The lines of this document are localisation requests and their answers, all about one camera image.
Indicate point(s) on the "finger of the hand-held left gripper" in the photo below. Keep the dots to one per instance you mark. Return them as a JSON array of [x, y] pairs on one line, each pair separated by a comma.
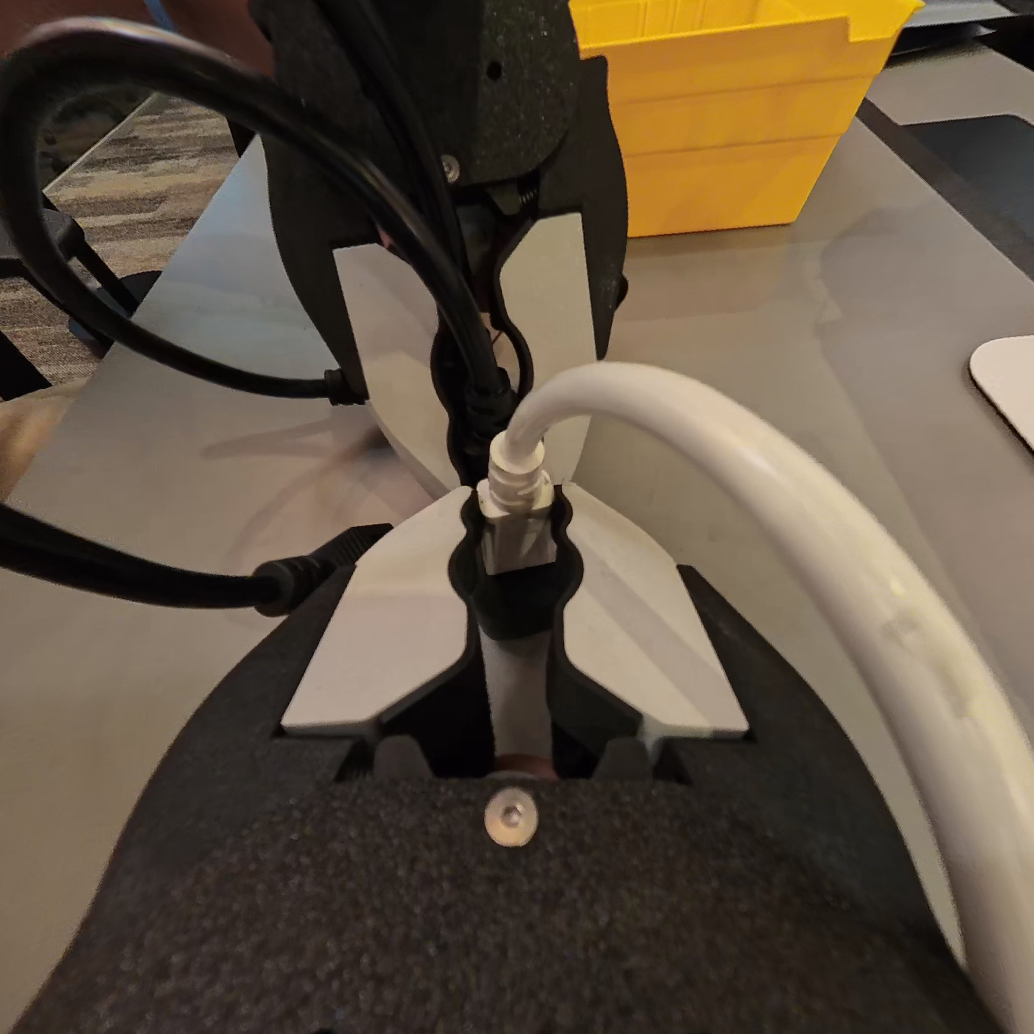
[[388, 339], [557, 291]]

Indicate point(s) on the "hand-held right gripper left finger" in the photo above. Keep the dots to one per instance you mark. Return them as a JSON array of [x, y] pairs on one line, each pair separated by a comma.
[[380, 630]]

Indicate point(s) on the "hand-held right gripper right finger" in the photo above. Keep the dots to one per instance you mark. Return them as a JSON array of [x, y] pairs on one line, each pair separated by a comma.
[[646, 630]]

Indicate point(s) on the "grey desk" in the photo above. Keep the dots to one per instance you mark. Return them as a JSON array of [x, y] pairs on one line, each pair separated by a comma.
[[727, 323]]

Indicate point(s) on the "dark grey desk mat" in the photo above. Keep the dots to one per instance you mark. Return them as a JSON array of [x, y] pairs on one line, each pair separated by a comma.
[[969, 186]]

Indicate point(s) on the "yellow plastic bin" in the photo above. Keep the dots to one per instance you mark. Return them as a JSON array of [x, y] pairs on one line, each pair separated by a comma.
[[727, 137]]

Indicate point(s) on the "white stand with flat base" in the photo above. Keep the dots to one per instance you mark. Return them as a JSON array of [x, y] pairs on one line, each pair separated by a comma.
[[1010, 380]]

